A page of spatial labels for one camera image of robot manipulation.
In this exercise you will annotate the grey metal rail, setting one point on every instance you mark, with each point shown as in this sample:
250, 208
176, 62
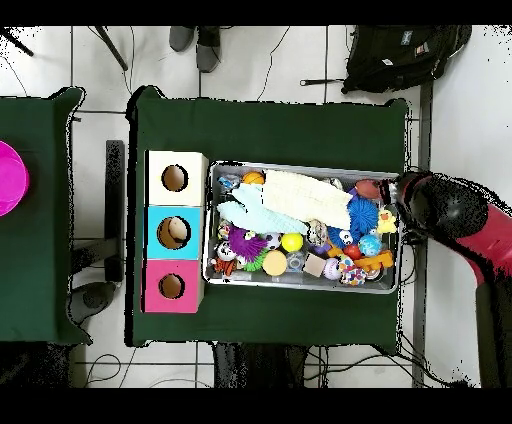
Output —
424, 128

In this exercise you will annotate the dark green tablecloth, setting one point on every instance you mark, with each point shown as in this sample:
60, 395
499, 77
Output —
280, 128
40, 260

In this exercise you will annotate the cream waffle cloth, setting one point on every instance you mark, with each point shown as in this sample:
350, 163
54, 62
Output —
304, 198

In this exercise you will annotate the black backpack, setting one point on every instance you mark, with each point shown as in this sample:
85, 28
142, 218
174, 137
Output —
392, 60

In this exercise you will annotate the orange toy basketball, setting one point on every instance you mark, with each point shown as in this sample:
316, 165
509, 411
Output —
252, 178

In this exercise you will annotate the brown toy football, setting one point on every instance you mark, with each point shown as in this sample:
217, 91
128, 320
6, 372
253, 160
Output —
368, 189

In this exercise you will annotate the blue spiky ball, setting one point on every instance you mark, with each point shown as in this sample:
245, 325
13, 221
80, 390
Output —
362, 214

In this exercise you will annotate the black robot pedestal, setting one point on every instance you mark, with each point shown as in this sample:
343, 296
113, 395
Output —
260, 368

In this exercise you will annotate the pink plastic bowl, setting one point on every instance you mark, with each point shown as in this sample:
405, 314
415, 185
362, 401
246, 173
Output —
12, 180

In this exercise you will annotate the blue green globe ball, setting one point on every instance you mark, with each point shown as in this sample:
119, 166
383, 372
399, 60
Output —
370, 245

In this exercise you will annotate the round orange sponge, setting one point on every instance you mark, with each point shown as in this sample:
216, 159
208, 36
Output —
274, 263

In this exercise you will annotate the purple spiky monster toy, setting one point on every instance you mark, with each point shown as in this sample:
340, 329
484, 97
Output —
246, 244

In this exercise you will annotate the yellow duck plush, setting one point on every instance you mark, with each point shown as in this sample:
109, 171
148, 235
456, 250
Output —
386, 222

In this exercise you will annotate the black tripod leg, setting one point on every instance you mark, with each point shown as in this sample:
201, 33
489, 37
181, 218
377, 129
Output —
18, 44
112, 48

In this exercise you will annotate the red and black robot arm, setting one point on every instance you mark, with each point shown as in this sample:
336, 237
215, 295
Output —
448, 204

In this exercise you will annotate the silver mesh bin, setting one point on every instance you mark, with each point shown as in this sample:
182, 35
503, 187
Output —
248, 282

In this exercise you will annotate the black panel on stand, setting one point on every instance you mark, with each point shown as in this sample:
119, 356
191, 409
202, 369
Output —
115, 200

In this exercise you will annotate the mint waffle cloth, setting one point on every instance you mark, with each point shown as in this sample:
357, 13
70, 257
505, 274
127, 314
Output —
256, 216

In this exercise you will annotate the wooden box with three holes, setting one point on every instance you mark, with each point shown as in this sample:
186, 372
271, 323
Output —
156, 240

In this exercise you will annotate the orange plastic toy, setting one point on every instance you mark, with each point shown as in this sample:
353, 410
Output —
376, 260

